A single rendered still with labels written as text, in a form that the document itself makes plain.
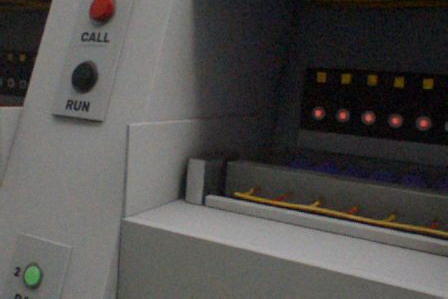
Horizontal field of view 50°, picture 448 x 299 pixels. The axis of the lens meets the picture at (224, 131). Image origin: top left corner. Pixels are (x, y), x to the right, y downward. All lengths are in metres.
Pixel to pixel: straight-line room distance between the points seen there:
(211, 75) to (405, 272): 0.18
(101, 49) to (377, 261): 0.19
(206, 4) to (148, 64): 0.07
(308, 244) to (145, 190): 0.09
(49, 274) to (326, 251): 0.15
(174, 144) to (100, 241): 0.07
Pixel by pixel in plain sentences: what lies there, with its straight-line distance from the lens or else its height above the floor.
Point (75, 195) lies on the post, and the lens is 0.29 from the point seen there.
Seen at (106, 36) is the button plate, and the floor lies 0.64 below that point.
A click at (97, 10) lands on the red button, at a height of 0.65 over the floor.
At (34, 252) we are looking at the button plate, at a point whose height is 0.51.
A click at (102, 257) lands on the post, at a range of 0.27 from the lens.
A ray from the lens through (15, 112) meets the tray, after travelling 0.33.
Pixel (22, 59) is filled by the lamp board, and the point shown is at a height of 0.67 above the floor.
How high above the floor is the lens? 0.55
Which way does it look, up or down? 9 degrees up
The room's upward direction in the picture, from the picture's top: 12 degrees clockwise
